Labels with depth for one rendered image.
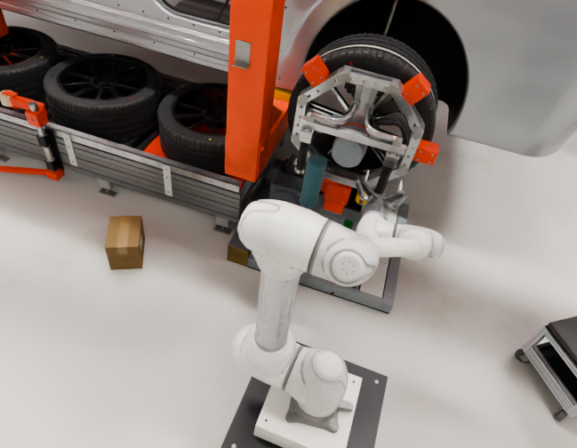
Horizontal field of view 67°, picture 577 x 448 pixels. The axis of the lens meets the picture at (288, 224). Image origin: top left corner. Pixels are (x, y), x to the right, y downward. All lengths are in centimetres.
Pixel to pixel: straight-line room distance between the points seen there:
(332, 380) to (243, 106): 113
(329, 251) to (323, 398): 64
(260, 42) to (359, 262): 107
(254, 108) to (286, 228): 101
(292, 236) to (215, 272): 148
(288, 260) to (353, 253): 15
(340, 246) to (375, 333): 144
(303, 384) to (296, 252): 59
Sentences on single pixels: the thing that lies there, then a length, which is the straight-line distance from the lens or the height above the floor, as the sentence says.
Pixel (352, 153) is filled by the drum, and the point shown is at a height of 86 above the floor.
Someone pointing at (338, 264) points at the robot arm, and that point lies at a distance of 89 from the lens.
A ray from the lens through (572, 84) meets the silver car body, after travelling 230.
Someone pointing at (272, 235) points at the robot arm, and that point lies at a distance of 94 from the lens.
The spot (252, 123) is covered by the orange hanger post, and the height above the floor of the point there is 85.
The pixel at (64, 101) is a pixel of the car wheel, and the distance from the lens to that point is 275.
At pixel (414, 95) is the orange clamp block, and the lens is 181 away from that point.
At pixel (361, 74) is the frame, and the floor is 112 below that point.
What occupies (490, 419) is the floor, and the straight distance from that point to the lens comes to 234.
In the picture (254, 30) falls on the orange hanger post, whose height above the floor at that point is 123.
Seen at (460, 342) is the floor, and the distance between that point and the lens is 247.
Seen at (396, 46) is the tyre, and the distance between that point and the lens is 199.
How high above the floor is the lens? 189
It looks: 45 degrees down
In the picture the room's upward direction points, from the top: 11 degrees clockwise
